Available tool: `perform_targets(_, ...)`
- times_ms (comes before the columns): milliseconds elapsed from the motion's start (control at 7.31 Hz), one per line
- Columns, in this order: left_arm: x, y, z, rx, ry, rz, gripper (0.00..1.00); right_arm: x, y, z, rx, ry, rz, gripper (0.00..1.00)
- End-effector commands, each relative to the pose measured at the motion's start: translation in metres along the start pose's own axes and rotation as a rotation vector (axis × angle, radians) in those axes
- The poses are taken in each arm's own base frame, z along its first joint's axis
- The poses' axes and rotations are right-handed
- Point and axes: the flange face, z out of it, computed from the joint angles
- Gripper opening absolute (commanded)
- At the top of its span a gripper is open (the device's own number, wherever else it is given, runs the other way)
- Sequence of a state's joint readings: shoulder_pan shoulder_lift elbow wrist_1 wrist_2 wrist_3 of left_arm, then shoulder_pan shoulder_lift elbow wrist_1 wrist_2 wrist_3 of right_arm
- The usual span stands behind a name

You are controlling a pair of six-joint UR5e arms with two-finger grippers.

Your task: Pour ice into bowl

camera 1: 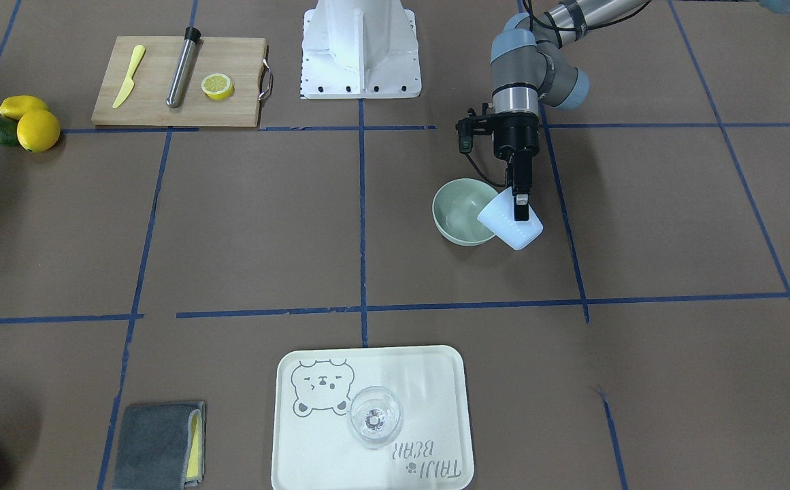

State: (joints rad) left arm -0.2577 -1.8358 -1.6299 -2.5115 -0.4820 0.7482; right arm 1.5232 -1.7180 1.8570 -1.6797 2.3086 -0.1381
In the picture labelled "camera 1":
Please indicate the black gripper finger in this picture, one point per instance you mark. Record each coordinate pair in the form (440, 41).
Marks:
(519, 179)

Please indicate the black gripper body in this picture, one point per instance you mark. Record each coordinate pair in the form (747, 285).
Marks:
(517, 133)

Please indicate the light blue plastic cup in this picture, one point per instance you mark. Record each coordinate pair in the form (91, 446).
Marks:
(499, 217)

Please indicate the light green bowl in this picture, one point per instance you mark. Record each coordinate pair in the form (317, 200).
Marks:
(455, 209)

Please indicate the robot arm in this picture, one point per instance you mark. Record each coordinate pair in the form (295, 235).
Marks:
(529, 70)

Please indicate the cream bear serving tray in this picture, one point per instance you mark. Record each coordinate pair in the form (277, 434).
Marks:
(313, 447)

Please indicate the clear wine glass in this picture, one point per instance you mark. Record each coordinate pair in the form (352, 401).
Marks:
(376, 417)

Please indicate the lemon half slice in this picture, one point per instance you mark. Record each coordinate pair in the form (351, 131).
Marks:
(217, 86)

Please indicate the steel cylinder muddler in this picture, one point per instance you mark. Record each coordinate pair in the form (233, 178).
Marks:
(183, 70)

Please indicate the yellow plastic knife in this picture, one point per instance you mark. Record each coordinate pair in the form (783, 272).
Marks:
(128, 83)

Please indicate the grey folded cloth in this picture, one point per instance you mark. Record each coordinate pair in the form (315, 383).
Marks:
(161, 446)

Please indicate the yellow lemon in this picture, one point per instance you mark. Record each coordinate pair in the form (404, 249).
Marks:
(16, 106)
(38, 130)

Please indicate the green lime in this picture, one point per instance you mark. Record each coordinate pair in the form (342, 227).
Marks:
(8, 132)

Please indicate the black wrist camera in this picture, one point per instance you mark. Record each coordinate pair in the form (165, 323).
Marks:
(474, 124)

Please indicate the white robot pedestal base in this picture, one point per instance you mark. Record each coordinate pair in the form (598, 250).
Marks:
(360, 50)

